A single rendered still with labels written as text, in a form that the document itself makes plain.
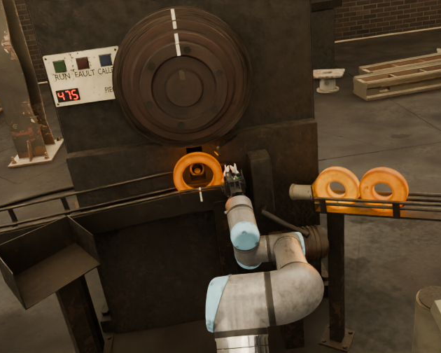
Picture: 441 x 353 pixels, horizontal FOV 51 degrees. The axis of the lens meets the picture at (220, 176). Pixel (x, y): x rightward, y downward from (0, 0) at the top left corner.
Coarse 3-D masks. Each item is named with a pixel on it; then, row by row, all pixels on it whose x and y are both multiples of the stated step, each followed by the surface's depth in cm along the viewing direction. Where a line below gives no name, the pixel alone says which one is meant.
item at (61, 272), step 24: (24, 240) 155; (48, 240) 161; (72, 240) 167; (0, 264) 147; (24, 264) 157; (48, 264) 159; (72, 264) 156; (96, 264) 154; (24, 288) 149; (48, 288) 147; (72, 288) 157; (72, 312) 159; (72, 336) 165
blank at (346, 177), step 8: (328, 168) 160; (336, 168) 158; (344, 168) 158; (320, 176) 161; (328, 176) 159; (336, 176) 158; (344, 176) 156; (352, 176) 156; (320, 184) 162; (328, 184) 161; (344, 184) 157; (352, 184) 156; (320, 192) 164; (328, 192) 162; (352, 192) 157; (336, 208) 163; (344, 208) 162
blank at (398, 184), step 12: (384, 168) 150; (360, 180) 154; (372, 180) 152; (384, 180) 150; (396, 180) 148; (360, 192) 156; (372, 192) 154; (396, 192) 149; (372, 204) 155; (384, 204) 153
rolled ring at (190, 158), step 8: (200, 152) 170; (184, 160) 168; (192, 160) 169; (200, 160) 169; (208, 160) 169; (216, 160) 171; (176, 168) 169; (184, 168) 170; (216, 168) 171; (176, 176) 171; (216, 176) 172; (176, 184) 172; (184, 184) 173; (216, 184) 173
